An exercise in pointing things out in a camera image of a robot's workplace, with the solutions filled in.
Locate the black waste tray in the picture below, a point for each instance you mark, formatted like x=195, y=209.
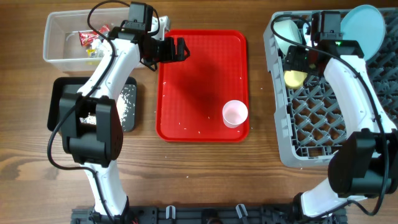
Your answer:
x=69, y=85

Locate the pink plastic cup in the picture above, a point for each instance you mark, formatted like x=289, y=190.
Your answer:
x=234, y=113

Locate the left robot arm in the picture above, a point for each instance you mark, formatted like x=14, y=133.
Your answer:
x=89, y=121

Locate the yellow plastic cup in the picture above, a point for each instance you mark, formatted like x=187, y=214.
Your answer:
x=294, y=79

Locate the red serving tray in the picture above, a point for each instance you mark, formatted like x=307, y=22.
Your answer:
x=191, y=94

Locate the grey dishwasher rack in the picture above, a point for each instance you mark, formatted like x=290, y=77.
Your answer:
x=310, y=127

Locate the light blue plate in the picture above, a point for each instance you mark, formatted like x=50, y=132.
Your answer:
x=366, y=25

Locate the light blue bowl with food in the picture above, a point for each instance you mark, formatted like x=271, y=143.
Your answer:
x=307, y=34

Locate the pile of white rice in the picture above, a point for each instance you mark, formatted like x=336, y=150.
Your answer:
x=126, y=106

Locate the white paper napkin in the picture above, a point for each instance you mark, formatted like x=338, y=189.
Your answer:
x=99, y=44

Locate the yellow snack wrapper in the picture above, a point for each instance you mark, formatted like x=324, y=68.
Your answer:
x=96, y=55

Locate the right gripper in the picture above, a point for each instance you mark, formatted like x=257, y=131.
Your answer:
x=294, y=58

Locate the clear plastic waste bin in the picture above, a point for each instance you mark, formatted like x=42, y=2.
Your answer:
x=62, y=46

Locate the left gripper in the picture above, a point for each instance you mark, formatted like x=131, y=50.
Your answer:
x=168, y=55

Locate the red snack wrapper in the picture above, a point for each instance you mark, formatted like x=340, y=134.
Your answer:
x=87, y=38

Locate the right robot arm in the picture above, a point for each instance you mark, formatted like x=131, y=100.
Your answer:
x=366, y=164

